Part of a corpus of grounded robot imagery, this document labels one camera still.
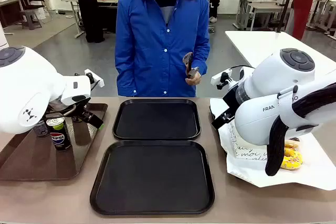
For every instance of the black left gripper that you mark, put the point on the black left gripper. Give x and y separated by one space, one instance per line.
69 110

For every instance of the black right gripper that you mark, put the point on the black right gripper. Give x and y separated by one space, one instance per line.
231 98

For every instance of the person's right forearm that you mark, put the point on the person's right forearm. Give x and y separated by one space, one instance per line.
123 77

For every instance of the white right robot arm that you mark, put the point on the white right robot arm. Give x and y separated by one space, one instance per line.
275 95

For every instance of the person's left forearm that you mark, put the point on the person's left forearm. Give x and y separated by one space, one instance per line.
202 61

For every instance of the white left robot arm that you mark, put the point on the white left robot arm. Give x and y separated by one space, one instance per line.
23 87

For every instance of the person's left hand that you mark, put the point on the person's left hand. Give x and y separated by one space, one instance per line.
194 79

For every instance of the black green Pepsi can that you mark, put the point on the black green Pepsi can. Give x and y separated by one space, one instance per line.
61 137

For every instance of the grey patterned Pepsi can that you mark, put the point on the grey patterned Pepsi can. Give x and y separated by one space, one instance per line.
40 129

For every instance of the white printed paper bag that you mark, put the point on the white printed paper bag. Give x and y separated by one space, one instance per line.
246 163

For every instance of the black square tray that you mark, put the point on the black square tray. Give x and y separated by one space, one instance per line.
157 119
152 179

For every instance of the brown wood-pattern tray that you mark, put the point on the brown wood-pattern tray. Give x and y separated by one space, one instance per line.
31 161

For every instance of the chocolate glazed donut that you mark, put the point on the chocolate glazed donut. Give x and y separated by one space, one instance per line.
295 139

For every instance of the yellow sprinkled donut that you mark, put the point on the yellow sprinkled donut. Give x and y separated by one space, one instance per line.
292 152
292 163

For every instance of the white side table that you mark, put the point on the white side table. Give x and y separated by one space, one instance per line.
252 45

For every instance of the person in blue shirt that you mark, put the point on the person in blue shirt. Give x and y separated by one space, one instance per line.
147 37

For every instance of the grey metal-legged table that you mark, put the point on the grey metal-legged table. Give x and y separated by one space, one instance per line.
78 11

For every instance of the bystander in black clothes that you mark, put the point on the bystander in black clothes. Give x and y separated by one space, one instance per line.
90 6

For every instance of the white lab table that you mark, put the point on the white lab table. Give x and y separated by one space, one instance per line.
258 9

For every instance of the grey office chair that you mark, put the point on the grey office chair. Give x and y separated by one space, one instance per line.
31 9

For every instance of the black tripod pole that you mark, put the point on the black tripod pole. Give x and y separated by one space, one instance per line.
287 1

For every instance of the bystander in red dress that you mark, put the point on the bystander in red dress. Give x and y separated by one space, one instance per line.
304 3

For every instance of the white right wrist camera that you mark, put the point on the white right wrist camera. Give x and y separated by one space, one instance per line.
220 77

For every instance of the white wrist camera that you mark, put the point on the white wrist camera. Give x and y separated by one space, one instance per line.
94 78
220 77

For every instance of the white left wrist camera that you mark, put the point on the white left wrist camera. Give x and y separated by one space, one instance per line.
94 78

